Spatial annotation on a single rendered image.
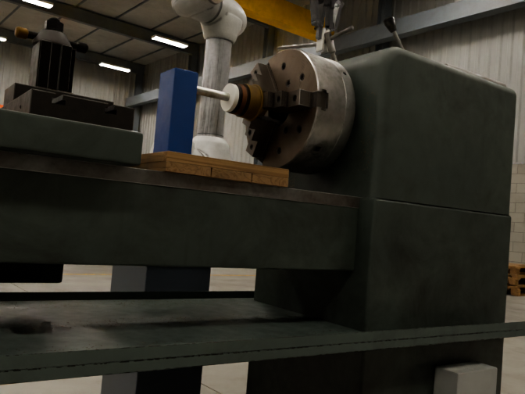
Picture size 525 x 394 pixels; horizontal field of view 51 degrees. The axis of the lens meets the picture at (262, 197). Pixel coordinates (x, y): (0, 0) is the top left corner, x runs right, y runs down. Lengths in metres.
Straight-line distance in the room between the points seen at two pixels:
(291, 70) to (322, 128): 0.19
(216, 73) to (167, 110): 0.89
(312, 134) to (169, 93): 0.35
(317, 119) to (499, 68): 12.03
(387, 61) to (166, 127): 0.57
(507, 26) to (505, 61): 0.77
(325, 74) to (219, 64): 0.83
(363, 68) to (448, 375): 0.82
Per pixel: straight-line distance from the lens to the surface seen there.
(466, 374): 1.60
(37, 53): 1.28
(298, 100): 1.34
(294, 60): 1.46
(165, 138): 1.26
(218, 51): 2.17
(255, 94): 1.38
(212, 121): 2.11
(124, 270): 1.96
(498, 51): 13.42
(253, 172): 1.19
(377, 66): 1.45
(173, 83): 1.27
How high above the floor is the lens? 0.78
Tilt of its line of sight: 3 degrees up
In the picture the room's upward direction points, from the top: 5 degrees clockwise
